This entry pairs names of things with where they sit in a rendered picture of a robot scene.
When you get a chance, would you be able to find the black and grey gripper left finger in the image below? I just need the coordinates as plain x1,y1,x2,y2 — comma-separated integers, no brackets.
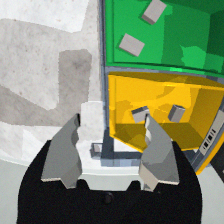
16,113,82,224

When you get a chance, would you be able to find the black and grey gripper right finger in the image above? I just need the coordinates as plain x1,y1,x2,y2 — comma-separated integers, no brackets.
138,113,203,224

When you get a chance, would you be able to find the green open bin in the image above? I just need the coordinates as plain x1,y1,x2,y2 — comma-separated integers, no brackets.
105,0,224,78

